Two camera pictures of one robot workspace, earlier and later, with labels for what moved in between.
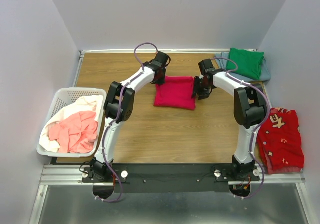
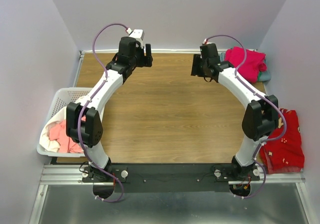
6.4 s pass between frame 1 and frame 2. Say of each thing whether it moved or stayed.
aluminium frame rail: stayed
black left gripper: moved
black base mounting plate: stayed
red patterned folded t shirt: stayed
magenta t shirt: moved
